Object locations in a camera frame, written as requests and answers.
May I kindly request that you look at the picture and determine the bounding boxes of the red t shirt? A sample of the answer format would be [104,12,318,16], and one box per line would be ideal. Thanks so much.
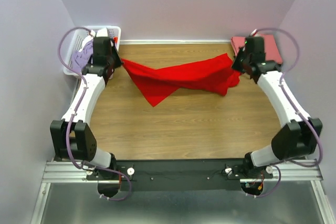
[123,54,240,107]

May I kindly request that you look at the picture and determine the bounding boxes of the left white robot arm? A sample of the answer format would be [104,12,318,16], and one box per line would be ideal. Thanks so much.
[50,73,129,180]

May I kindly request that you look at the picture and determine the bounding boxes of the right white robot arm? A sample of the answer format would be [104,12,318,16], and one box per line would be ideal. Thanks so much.
[232,48,322,178]

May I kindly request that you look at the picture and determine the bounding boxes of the folded pink t shirt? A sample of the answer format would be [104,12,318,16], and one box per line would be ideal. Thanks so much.
[230,34,283,65]

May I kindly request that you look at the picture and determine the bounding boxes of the purple t shirt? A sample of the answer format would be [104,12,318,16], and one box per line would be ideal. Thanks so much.
[71,40,93,71]

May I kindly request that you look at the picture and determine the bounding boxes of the white garment in basket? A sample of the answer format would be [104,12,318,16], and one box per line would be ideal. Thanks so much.
[82,35,93,49]

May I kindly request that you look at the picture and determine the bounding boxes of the white plastic laundry basket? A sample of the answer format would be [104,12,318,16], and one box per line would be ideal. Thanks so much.
[64,25,121,72]

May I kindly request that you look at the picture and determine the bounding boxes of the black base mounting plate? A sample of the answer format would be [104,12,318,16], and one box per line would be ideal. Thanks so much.
[86,158,273,197]

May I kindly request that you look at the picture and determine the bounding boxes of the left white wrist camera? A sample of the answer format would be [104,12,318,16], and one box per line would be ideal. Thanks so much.
[92,27,114,55]

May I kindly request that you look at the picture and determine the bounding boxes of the aluminium frame rail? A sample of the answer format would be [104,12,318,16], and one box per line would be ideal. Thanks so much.
[30,79,336,224]

